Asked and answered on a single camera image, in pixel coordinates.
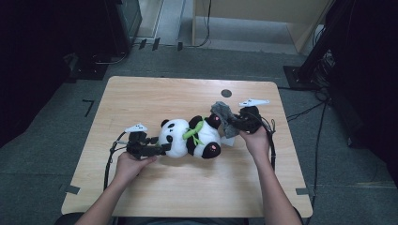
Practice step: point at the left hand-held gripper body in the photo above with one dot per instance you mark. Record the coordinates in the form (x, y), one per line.
(139, 146)

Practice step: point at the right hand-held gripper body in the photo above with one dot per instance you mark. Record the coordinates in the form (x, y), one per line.
(253, 120)

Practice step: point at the grey cloth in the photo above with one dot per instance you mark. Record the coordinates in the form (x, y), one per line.
(225, 120)

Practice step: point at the black and white panda plush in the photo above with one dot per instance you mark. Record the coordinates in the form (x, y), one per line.
(178, 137)

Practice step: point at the person's right hand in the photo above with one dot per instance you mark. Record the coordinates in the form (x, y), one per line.
(258, 143)

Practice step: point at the person's left hand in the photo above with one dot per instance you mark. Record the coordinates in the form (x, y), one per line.
(130, 168)

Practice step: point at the round dark table grommet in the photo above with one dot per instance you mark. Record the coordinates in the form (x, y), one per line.
(226, 93)

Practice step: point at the black metal stand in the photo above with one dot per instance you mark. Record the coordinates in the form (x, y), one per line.
(300, 76)

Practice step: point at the grey tape strip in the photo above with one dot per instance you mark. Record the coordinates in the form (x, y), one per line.
(72, 189)
(302, 191)

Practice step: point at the black tape piece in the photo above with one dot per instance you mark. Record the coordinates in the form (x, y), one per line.
(180, 46)
(156, 43)
(142, 43)

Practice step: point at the light wooden cabinet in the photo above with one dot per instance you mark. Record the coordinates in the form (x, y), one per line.
(250, 7)

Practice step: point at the dark equipment cabinet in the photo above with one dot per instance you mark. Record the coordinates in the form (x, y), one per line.
(125, 25)

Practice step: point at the dark curtain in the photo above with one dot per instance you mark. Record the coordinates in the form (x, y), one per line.
(31, 62)
(369, 78)

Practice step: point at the black floor base plate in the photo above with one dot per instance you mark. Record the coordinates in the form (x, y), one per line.
(89, 72)

